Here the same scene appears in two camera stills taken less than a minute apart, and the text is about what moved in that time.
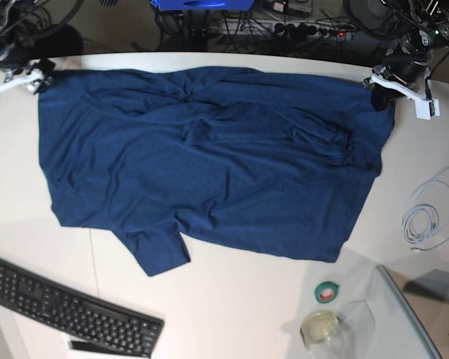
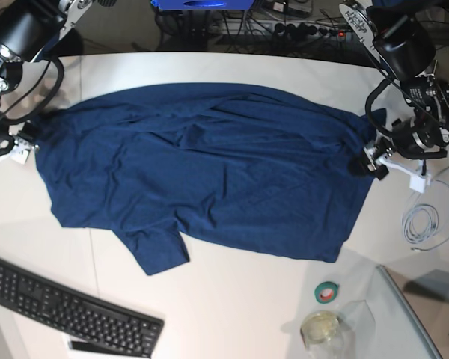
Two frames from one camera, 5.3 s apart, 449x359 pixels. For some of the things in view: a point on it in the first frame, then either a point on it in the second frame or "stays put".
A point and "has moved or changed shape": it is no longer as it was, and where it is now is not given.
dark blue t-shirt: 241,159 has moved or changed shape
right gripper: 405,61 to 415,137
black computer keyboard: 70,313 stays put
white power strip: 283,28 stays put
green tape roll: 325,292 stays put
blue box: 203,5 stays put
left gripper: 19,56 to 2,133
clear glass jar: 324,336 stays put
